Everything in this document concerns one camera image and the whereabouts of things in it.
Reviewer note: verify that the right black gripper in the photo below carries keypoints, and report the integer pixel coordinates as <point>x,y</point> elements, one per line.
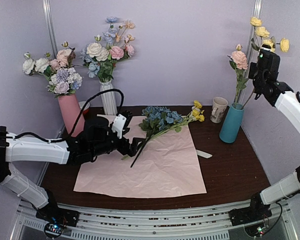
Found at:
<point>258,81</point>

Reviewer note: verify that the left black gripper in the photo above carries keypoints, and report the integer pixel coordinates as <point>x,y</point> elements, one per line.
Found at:
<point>133,149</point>

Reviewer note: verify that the pink peony stem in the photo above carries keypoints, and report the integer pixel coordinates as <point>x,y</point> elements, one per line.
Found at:
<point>239,63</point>

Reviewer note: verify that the blue hydrangea stem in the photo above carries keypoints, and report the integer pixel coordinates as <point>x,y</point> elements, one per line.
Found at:
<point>158,120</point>

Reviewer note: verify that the cream yellow rose stem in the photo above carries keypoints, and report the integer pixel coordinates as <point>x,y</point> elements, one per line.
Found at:
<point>262,36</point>

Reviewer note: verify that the pink wrapping paper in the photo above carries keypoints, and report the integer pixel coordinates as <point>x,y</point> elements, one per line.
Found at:
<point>167,167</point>

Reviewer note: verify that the cream printed ribbon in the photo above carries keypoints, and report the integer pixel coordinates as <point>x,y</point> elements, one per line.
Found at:
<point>203,154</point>

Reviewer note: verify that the small yellow flower stem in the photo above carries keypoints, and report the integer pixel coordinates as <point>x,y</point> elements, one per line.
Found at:
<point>196,114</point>

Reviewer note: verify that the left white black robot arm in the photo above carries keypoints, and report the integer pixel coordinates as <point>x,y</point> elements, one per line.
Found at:
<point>29,147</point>

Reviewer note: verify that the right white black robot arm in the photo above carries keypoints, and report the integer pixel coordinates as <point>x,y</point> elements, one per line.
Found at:
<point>288,104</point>

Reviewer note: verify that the white ribbed vase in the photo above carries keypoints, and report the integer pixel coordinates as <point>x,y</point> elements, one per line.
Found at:
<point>108,99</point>

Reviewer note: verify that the teal vase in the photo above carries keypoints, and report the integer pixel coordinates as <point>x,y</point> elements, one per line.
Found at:
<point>232,123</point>

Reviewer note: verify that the pink vase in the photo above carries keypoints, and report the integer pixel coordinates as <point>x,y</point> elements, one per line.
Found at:
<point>70,109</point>

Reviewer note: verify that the pastel flowers in white vase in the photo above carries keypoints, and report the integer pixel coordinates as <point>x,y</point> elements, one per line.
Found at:
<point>112,46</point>

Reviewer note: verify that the pastel flowers in pink vase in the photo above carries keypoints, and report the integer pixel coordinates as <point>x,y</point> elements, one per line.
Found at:
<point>60,73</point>

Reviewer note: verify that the cream floral mug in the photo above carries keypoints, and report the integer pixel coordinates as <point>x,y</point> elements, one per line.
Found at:
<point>219,107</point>

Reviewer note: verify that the red white bowl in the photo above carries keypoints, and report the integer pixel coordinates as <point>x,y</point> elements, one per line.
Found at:
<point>84,106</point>

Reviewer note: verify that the left round status board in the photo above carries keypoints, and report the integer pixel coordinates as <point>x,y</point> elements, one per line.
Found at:
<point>54,230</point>

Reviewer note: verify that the round status board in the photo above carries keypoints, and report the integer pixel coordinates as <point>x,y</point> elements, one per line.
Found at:
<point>54,230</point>
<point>257,229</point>

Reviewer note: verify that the right round status board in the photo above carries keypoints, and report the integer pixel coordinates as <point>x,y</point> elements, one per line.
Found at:
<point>257,229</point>

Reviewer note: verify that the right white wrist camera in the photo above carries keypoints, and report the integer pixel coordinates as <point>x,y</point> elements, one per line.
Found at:
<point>266,47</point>

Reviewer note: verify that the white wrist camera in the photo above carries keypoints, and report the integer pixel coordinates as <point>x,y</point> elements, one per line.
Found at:
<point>266,47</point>
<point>120,125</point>

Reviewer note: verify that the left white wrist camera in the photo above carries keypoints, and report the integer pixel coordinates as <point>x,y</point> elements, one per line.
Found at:
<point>120,125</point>

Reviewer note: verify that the aluminium rail base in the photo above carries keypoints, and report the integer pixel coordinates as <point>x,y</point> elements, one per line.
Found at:
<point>198,223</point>

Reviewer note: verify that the left aluminium post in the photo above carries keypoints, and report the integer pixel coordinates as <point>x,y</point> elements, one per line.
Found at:
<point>49,23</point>

